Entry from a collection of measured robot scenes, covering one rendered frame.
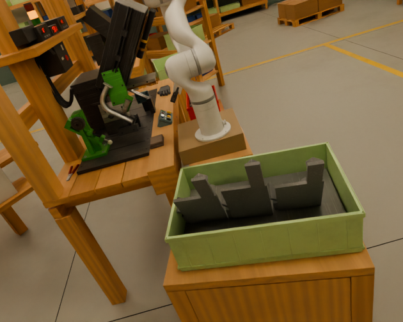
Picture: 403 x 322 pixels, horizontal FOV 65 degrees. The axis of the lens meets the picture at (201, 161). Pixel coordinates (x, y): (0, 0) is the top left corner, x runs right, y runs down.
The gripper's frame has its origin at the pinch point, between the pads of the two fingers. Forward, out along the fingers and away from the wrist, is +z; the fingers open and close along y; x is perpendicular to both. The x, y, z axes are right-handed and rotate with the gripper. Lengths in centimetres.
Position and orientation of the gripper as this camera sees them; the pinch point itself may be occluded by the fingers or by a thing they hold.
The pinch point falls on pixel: (173, 99)
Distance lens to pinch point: 204.4
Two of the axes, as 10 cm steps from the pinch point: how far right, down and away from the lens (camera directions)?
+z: -3.4, 8.2, 4.6
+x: -9.4, -2.6, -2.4
